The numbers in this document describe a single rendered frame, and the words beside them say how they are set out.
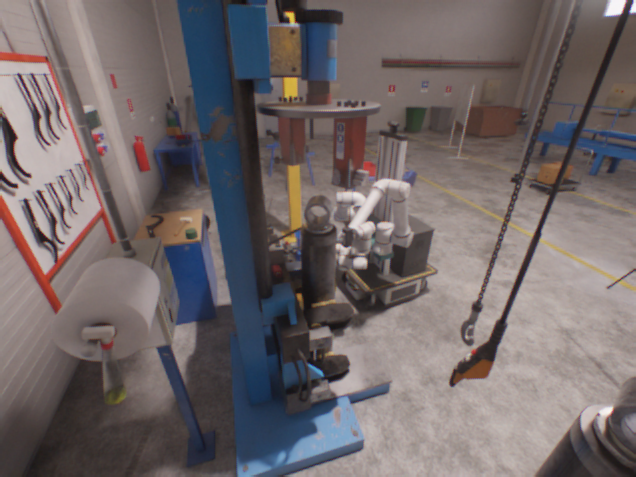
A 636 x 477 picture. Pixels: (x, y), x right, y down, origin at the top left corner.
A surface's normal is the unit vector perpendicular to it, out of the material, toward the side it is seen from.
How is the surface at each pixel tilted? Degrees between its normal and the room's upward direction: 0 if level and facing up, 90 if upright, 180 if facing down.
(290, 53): 90
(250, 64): 90
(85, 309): 90
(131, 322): 90
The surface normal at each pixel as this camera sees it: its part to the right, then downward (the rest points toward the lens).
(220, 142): 0.29, 0.47
